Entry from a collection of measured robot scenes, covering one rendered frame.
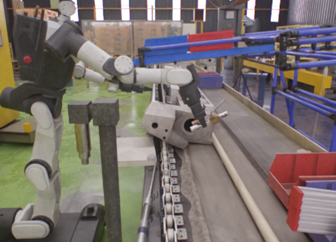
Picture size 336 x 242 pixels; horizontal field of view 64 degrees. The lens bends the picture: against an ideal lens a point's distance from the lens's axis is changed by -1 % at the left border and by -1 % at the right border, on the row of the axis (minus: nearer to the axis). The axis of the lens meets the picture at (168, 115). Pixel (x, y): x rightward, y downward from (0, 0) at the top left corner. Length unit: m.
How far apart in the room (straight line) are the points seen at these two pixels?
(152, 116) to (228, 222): 0.66
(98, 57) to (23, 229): 1.09
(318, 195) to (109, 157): 0.54
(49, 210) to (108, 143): 1.35
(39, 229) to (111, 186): 1.34
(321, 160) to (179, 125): 0.68
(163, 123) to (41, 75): 0.62
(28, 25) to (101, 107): 1.00
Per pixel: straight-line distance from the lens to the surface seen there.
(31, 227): 1.80
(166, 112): 1.38
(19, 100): 1.54
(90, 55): 1.18
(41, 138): 1.55
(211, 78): 3.21
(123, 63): 1.15
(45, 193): 1.67
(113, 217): 0.51
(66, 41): 1.23
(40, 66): 1.39
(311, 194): 0.78
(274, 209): 1.06
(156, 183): 1.10
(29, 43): 1.39
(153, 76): 1.17
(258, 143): 1.63
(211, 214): 0.98
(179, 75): 1.17
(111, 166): 0.46
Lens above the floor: 1.32
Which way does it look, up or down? 16 degrees down
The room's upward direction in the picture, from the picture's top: straight up
